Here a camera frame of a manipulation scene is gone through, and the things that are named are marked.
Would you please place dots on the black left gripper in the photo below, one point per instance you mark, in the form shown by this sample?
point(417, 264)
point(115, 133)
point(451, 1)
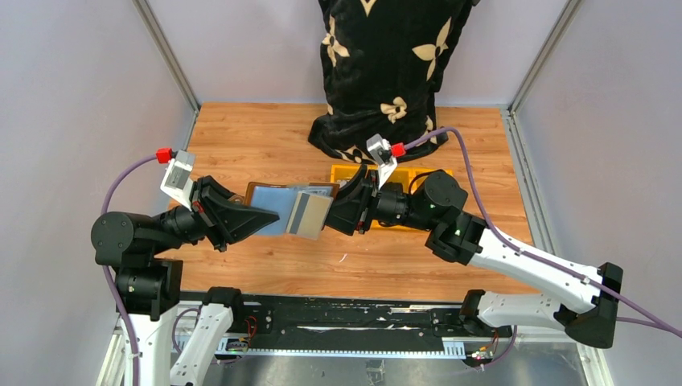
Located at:
point(222, 211)

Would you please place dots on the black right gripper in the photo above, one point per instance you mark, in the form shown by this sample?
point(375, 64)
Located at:
point(344, 211)

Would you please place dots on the white magnetic stripe card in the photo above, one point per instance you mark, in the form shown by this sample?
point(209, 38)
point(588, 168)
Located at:
point(309, 214)

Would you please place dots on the brown leather card holder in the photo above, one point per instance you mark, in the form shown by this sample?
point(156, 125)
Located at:
point(280, 198)

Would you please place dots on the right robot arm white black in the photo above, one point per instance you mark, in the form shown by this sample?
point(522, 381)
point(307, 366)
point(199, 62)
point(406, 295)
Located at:
point(579, 300)

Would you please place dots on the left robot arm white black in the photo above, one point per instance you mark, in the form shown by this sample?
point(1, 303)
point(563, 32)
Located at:
point(147, 291)

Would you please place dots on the yellow bin left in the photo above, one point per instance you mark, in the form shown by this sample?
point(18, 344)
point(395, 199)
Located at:
point(340, 173)

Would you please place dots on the yellow bin middle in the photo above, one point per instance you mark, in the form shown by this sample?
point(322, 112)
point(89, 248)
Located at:
point(399, 180)

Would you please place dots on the black floral blanket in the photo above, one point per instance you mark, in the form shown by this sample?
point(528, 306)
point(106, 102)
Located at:
point(383, 63)

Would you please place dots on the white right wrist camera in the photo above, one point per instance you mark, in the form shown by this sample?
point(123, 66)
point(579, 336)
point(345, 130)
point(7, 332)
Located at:
point(385, 156)

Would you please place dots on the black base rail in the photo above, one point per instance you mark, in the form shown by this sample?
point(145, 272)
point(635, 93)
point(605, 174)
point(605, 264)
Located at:
point(298, 323)

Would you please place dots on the aluminium frame rail right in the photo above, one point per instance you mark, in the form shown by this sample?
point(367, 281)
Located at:
point(539, 228)

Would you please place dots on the aluminium frame rail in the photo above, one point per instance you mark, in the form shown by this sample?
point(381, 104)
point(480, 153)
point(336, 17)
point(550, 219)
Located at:
point(539, 228)
point(163, 45)

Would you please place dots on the aluminium frame rail left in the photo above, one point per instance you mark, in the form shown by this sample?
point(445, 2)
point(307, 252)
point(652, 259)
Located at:
point(163, 45)

